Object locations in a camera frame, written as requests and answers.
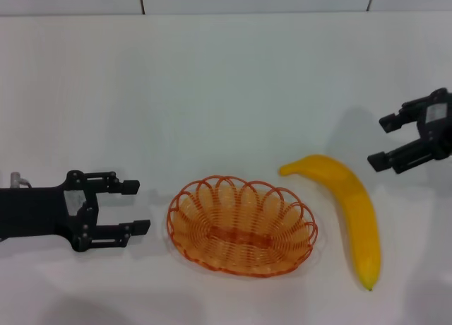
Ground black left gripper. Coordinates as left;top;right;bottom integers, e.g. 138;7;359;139
0;169;152;254

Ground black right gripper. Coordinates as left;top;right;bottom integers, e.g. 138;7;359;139
367;88;452;175

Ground orange woven plastic basket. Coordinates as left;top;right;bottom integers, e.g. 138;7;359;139
166;175;319;278

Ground left gripper connector cable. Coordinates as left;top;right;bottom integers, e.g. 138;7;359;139
9;171;32;189

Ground yellow banana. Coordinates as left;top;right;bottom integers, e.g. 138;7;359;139
278;154;382;293

